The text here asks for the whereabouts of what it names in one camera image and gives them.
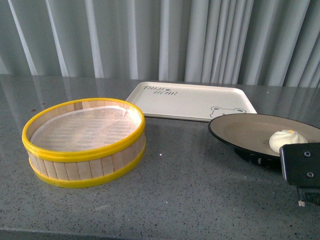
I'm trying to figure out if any cream bear serving tray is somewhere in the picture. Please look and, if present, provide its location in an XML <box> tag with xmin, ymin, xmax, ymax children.
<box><xmin>127</xmin><ymin>81</ymin><xmax>256</xmax><ymax>122</ymax></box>

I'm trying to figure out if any white steamed bun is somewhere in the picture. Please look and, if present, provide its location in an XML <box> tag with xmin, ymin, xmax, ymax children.
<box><xmin>269</xmin><ymin>129</ymin><xmax>308</xmax><ymax>154</ymax></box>

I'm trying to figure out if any yellow rimmed bamboo steamer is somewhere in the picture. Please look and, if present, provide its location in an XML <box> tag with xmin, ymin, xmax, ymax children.
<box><xmin>22</xmin><ymin>98</ymin><xmax>146</xmax><ymax>188</ymax></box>

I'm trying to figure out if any white steamer liner paper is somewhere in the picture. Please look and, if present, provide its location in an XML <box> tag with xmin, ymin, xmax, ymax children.
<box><xmin>30</xmin><ymin>106</ymin><xmax>142</xmax><ymax>152</ymax></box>

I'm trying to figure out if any grey pleated curtain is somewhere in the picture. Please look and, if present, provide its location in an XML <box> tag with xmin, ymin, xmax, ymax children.
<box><xmin>0</xmin><ymin>0</ymin><xmax>320</xmax><ymax>88</ymax></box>

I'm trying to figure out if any beige plate with black rim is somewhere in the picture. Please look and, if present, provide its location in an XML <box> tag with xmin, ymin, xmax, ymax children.
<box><xmin>208</xmin><ymin>113</ymin><xmax>320</xmax><ymax>170</ymax></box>

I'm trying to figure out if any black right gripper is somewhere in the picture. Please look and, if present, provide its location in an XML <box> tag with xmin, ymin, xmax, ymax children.
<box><xmin>279</xmin><ymin>142</ymin><xmax>320</xmax><ymax>207</ymax></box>

